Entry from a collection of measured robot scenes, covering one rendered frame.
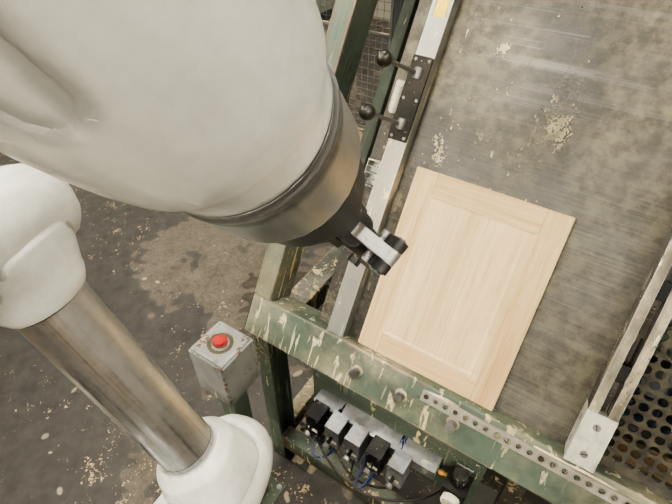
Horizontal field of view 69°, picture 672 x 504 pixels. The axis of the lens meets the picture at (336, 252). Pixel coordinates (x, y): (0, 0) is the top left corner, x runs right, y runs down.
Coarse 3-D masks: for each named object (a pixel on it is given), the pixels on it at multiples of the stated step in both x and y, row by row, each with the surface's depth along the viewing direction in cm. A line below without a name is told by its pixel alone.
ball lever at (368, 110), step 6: (360, 108) 111; (366, 108) 110; (372, 108) 110; (360, 114) 111; (366, 114) 110; (372, 114) 110; (378, 114) 113; (366, 120) 112; (390, 120) 115; (396, 120) 116; (402, 120) 116; (396, 126) 117; (402, 126) 117
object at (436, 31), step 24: (456, 0) 112; (432, 24) 113; (432, 48) 114; (432, 72) 116; (408, 144) 120; (384, 168) 122; (384, 192) 122; (384, 216) 124; (360, 264) 127; (360, 288) 129; (336, 312) 131
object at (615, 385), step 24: (648, 288) 95; (648, 312) 98; (624, 336) 98; (648, 336) 96; (624, 360) 98; (648, 360) 96; (600, 384) 100; (624, 384) 98; (600, 408) 101; (624, 408) 99; (576, 432) 103; (600, 432) 101; (576, 456) 103; (600, 456) 101
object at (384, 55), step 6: (378, 54) 108; (384, 54) 107; (390, 54) 108; (378, 60) 108; (384, 60) 107; (390, 60) 108; (384, 66) 109; (402, 66) 111; (414, 72) 114; (420, 72) 114; (414, 78) 115; (420, 78) 114
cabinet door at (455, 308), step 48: (432, 192) 119; (480, 192) 113; (432, 240) 120; (480, 240) 115; (528, 240) 110; (384, 288) 127; (432, 288) 121; (480, 288) 115; (528, 288) 110; (384, 336) 128; (432, 336) 122; (480, 336) 116; (480, 384) 117
